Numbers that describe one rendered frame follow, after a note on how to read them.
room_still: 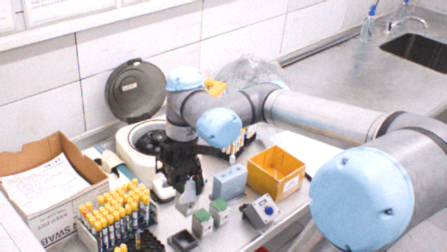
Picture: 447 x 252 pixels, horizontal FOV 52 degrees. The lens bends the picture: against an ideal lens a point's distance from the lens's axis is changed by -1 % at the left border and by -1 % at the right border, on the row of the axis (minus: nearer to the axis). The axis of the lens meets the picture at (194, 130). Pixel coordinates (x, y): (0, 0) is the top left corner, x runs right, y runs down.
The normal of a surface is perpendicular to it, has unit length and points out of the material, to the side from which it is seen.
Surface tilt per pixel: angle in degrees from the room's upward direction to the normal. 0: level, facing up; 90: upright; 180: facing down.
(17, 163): 87
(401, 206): 60
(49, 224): 86
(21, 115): 90
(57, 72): 90
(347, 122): 54
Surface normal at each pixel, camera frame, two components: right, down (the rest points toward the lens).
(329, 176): -0.82, 0.20
